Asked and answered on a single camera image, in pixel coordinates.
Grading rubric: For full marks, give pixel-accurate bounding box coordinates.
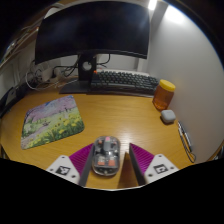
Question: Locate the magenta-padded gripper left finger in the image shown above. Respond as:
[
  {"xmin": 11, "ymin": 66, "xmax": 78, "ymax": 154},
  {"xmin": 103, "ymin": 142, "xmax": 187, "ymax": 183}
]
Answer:
[{"xmin": 45, "ymin": 143, "xmax": 96, "ymax": 187}]

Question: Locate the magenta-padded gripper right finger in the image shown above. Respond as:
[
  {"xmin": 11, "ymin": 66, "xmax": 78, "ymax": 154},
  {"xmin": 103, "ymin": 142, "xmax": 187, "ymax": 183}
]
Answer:
[{"xmin": 128, "ymin": 142, "xmax": 180, "ymax": 186}]

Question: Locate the transparent computer mouse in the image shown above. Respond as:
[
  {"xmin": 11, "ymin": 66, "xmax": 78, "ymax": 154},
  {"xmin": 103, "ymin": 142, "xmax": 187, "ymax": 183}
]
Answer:
[{"xmin": 90, "ymin": 135, "xmax": 121, "ymax": 177}]

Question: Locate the floral print mouse pad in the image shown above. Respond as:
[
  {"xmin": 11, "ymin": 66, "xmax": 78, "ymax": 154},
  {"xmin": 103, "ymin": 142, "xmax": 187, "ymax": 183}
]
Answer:
[{"xmin": 20, "ymin": 95, "xmax": 86, "ymax": 151}]

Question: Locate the small white earbuds case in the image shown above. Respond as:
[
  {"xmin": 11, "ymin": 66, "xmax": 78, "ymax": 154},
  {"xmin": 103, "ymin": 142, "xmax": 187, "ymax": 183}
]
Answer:
[{"xmin": 160, "ymin": 109, "xmax": 177, "ymax": 125}]

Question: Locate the orange jar with yellow lid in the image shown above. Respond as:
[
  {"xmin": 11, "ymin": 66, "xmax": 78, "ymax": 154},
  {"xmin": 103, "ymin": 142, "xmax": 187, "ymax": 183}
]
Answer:
[{"xmin": 152, "ymin": 79, "xmax": 177, "ymax": 112}]

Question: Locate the black desktop stand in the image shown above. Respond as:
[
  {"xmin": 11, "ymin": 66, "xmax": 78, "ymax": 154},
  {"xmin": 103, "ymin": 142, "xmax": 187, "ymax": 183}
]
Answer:
[{"xmin": 0, "ymin": 83, "xmax": 30, "ymax": 118}]

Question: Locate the dark mechanical keyboard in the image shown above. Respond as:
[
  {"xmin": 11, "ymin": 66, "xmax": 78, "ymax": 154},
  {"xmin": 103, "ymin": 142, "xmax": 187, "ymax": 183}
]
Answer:
[{"xmin": 89, "ymin": 69, "xmax": 160, "ymax": 97}]

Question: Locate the white power strip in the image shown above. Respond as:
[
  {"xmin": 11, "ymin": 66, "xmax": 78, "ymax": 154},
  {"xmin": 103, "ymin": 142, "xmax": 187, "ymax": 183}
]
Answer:
[{"xmin": 39, "ymin": 66, "xmax": 60, "ymax": 84}]

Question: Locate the black curved monitor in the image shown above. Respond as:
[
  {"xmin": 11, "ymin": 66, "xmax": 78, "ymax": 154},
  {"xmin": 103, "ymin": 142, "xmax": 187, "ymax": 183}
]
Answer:
[{"xmin": 34, "ymin": 1, "xmax": 152, "ymax": 95}]

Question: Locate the ceiling light strip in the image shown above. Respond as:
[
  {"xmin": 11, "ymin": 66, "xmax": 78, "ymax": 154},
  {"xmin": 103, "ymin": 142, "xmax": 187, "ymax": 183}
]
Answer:
[{"xmin": 147, "ymin": 0, "xmax": 158, "ymax": 12}]

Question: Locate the white cable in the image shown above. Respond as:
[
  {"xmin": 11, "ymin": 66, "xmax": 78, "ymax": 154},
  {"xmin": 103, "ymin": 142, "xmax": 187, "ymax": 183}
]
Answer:
[{"xmin": 24, "ymin": 71, "xmax": 79, "ymax": 92}]

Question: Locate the wall shelf with books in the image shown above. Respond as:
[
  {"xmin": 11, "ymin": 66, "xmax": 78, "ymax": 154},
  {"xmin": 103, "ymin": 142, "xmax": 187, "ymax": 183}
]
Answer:
[{"xmin": 0, "ymin": 24, "xmax": 38, "ymax": 68}]

